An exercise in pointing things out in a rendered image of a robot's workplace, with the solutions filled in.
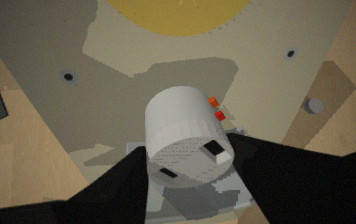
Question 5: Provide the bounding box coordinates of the beige service panel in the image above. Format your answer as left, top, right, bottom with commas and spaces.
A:
0, 0, 354, 185

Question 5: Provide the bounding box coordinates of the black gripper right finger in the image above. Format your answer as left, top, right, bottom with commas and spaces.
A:
226, 133, 356, 224

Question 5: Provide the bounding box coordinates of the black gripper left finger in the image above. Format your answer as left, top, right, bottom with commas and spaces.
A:
0, 146, 148, 224

